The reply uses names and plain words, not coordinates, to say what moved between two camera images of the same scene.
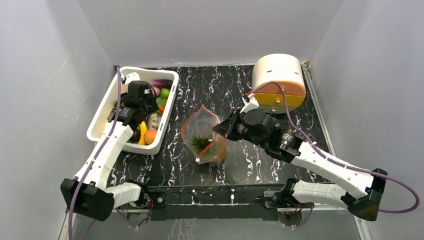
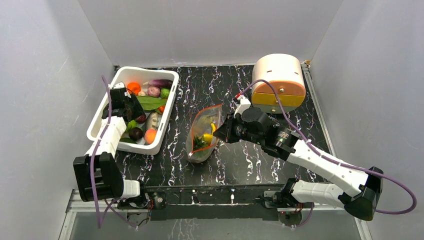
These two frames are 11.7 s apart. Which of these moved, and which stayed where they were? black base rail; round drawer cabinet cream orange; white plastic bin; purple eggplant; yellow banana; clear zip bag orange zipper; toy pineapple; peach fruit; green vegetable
Moved: clear zip bag orange zipper; yellow banana; toy pineapple
Stayed: purple eggplant; black base rail; green vegetable; peach fruit; round drawer cabinet cream orange; white plastic bin
